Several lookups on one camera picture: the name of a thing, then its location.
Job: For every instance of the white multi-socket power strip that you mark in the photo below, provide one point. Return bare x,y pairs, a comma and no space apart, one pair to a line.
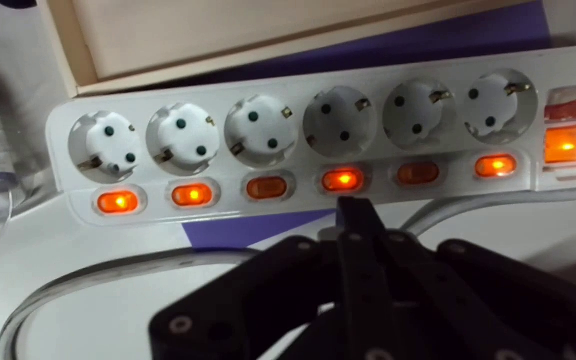
495,124

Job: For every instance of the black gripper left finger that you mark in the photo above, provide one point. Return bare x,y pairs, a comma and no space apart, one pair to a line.
249,309

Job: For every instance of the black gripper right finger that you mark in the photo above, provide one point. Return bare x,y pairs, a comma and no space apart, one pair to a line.
459,301

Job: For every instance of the light wooden tray frame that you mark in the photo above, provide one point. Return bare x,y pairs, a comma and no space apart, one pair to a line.
121,44

